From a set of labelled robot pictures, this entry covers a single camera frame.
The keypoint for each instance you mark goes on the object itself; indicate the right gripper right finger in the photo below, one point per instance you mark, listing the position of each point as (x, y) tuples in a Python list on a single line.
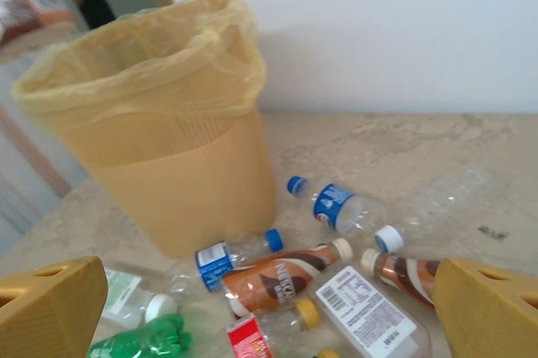
[(492, 316)]

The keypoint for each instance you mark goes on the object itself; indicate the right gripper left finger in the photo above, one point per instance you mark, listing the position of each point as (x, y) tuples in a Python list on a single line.
[(46, 316)]

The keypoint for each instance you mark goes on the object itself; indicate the clear bottle green label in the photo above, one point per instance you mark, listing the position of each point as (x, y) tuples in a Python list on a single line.
[(122, 291)]

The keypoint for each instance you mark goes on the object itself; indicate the crushed clear unlabelled bottle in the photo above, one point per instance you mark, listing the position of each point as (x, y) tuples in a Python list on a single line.
[(388, 238)]

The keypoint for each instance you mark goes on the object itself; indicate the Pepsi bottle blue cap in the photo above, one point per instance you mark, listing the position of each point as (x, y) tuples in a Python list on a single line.
[(332, 204)]

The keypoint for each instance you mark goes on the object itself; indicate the red label bottle yellow cap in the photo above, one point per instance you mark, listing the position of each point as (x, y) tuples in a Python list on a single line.
[(248, 339)]

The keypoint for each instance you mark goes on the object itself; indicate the brown Nescafe coffee bottle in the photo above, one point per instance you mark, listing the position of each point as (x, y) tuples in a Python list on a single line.
[(399, 272), (273, 282)]

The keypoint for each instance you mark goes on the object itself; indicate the yellow plastic waste bin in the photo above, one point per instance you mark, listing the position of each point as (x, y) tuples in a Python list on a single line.
[(189, 190)]

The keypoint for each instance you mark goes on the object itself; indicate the square clear bottle white label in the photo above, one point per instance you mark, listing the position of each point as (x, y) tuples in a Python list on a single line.
[(361, 307)]

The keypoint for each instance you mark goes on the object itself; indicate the small blue label water bottle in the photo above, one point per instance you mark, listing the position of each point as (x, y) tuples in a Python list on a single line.
[(212, 265)]

